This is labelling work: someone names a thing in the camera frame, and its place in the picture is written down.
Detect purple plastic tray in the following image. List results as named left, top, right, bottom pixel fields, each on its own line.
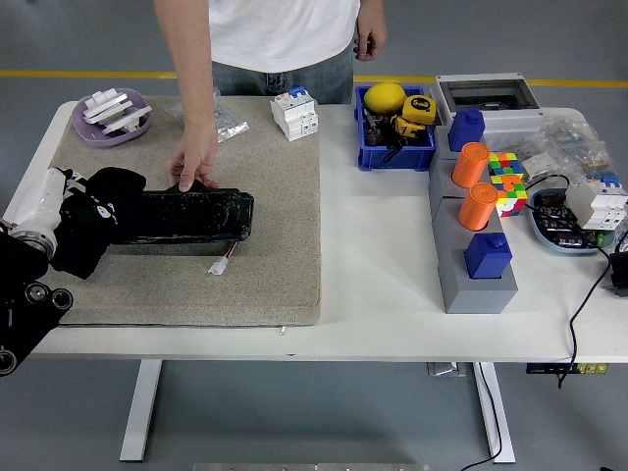
left=71, top=87, right=152, bottom=149

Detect dark metal tool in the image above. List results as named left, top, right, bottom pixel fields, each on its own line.
left=362, top=107, right=393, bottom=147

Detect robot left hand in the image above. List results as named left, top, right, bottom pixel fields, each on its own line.
left=2, top=167, right=119, bottom=236

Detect black power adapter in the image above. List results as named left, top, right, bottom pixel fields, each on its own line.
left=608, top=252, right=628, bottom=298

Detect person's right hand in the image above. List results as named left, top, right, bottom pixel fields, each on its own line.
left=169, top=130, right=221, bottom=193

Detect wide white circuit breaker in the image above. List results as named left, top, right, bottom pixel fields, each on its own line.
left=564, top=171, right=628, bottom=232

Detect yellow foam ball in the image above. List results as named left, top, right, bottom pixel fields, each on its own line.
left=363, top=81, right=407, bottom=114

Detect multicolour puzzle cube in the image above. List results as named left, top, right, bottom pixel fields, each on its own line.
left=487, top=151, right=525, bottom=179
left=491, top=174, right=530, bottom=218

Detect small labelled packet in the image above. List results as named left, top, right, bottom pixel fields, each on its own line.
left=520, top=152, right=558, bottom=185

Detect black power cord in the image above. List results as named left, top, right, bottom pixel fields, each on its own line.
left=524, top=174, right=614, bottom=390

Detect person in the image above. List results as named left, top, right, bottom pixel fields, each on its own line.
left=153, top=0, right=389, bottom=193

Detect black table control panel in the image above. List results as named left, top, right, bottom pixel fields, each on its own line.
left=525, top=362, right=609, bottom=375

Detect clear bag of parts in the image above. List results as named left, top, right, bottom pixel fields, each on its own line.
left=563, top=138, right=614, bottom=179
left=533, top=115, right=601, bottom=153

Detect blue plastic bin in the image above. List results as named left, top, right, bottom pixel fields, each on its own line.
left=355, top=85, right=438, bottom=173

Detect black floor cable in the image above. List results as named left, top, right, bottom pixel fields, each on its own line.
left=458, top=362, right=504, bottom=471

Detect clear bag of metal nuts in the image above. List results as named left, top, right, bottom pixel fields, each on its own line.
left=164, top=87, right=250, bottom=144

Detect grey metal bracket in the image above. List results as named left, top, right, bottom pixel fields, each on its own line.
left=425, top=361, right=468, bottom=378

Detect green terminal block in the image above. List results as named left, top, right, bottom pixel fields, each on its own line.
left=564, top=209, right=617, bottom=246

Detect white table leg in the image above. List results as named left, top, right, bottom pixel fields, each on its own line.
left=471, top=361, right=517, bottom=465
left=119, top=360, right=163, bottom=463

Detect white plastic clip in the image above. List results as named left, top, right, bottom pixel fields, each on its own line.
left=81, top=88, right=139, bottom=125
left=101, top=105, right=151, bottom=136

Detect black glossy panel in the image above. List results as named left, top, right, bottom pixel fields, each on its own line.
left=110, top=179, right=256, bottom=246

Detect grey enclosure with clear lid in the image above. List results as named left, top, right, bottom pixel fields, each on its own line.
left=430, top=74, right=545, bottom=148

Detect light blue tray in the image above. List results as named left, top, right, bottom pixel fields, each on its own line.
left=528, top=188, right=618, bottom=257

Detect grey socket base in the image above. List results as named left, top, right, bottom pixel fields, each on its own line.
left=432, top=122, right=492, bottom=161
left=432, top=195, right=520, bottom=315
left=428, top=156, right=492, bottom=200

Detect small white circuit breaker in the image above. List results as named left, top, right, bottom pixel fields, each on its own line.
left=270, top=85, right=319, bottom=143

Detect person's left hand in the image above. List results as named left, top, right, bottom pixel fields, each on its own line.
left=353, top=18, right=389, bottom=62

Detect coloured wires with white plug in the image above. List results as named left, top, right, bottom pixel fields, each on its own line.
left=205, top=239, right=241, bottom=276

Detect grey-brown mat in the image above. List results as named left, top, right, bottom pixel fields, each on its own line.
left=42, top=95, right=324, bottom=329

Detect blue square block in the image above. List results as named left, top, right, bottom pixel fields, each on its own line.
left=448, top=108, right=487, bottom=153
left=463, top=232, right=514, bottom=280

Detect orange cylinder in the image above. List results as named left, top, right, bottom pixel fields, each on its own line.
left=450, top=141, right=491, bottom=189
left=457, top=183, right=499, bottom=232

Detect yellow black tape measure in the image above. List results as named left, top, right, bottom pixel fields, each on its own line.
left=400, top=95, right=439, bottom=127
left=392, top=116, right=428, bottom=141

